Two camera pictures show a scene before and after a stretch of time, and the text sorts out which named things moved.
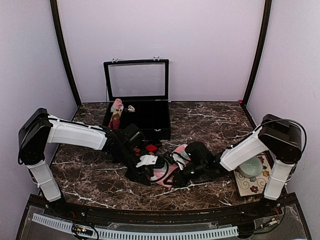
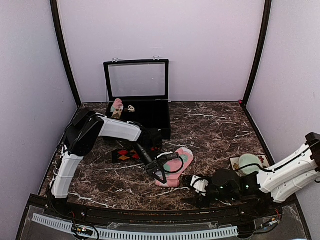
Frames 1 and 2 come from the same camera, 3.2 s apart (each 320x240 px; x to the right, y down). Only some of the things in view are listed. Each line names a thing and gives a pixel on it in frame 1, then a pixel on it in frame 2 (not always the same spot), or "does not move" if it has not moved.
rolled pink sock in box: x=117 y=108 does not move
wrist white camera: x=180 y=161 -> x=200 y=185
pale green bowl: x=252 y=168 does not move
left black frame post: x=65 y=62 does not move
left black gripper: x=134 y=175 -> x=152 y=171
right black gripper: x=181 y=181 -> x=198 y=200
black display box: x=143 y=85 does not move
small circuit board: x=76 y=230 does not move
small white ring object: x=131 y=108 does not move
